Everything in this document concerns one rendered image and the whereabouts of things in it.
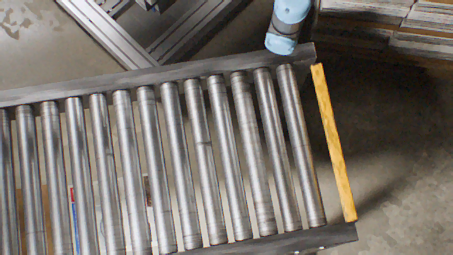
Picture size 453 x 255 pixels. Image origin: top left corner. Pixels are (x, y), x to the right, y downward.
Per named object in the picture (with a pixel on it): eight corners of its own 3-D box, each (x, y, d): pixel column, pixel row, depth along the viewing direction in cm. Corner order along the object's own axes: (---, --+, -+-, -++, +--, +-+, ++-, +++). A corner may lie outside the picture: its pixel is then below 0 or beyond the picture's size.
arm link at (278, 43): (296, 47, 130) (291, 60, 138) (309, 5, 133) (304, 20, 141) (264, 37, 131) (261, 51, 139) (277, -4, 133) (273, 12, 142)
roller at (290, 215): (268, 69, 160) (270, 61, 155) (302, 234, 148) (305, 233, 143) (250, 71, 159) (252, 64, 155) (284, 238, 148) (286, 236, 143)
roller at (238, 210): (223, 76, 159) (224, 69, 154) (253, 243, 147) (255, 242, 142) (205, 78, 158) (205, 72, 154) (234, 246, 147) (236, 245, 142)
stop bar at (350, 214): (321, 64, 155) (323, 61, 153) (357, 221, 144) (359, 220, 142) (309, 66, 155) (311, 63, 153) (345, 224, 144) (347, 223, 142)
